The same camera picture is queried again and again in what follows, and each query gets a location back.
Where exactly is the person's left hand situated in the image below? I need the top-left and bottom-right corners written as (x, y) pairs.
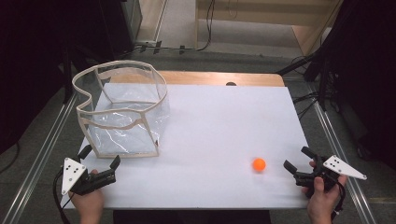
top-left (68, 187), bottom-right (106, 217)

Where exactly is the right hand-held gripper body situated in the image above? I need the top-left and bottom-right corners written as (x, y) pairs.
top-left (292, 154), bottom-right (368, 199)

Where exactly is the person's right hand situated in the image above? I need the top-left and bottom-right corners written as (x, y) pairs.
top-left (301, 175), bottom-right (347, 217)

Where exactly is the black metal stand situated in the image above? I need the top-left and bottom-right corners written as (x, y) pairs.
top-left (276, 52), bottom-right (332, 112)

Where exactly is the metal floor rail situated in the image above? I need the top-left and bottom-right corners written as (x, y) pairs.
top-left (306, 83), bottom-right (378, 224)
top-left (0, 92), bottom-right (79, 224)

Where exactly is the bundle of black floor cables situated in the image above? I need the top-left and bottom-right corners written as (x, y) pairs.
top-left (291, 90), bottom-right (323, 121)

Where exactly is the left hand-held gripper cable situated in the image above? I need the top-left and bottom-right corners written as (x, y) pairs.
top-left (52, 168), bottom-right (72, 224)

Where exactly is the light wooden shelf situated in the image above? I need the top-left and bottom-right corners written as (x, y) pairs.
top-left (194, 0), bottom-right (344, 57)

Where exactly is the white board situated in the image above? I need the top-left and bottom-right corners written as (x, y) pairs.
top-left (60, 82), bottom-right (314, 210)

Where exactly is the clear plastic bin beige trim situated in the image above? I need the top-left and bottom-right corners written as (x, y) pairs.
top-left (71, 60), bottom-right (171, 160)

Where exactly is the black curtain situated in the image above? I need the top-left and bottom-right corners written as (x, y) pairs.
top-left (0, 0), bottom-right (134, 155)
top-left (311, 0), bottom-right (396, 171)

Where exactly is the hand-held gripper cable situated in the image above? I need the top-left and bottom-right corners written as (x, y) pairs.
top-left (330, 179), bottom-right (347, 222)
top-left (52, 168), bottom-right (72, 224)

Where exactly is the orange ball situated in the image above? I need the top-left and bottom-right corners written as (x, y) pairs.
top-left (252, 157), bottom-right (267, 173)

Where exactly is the person's dark clothing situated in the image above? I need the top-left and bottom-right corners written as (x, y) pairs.
top-left (112, 209), bottom-right (272, 224)

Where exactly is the right hand-held gripper cable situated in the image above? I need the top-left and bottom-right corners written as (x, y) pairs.
top-left (330, 179), bottom-right (347, 222)

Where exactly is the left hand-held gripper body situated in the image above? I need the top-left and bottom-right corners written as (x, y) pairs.
top-left (61, 157), bottom-right (117, 197)

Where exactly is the wooden table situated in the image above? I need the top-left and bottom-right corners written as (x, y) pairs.
top-left (110, 70), bottom-right (286, 88)

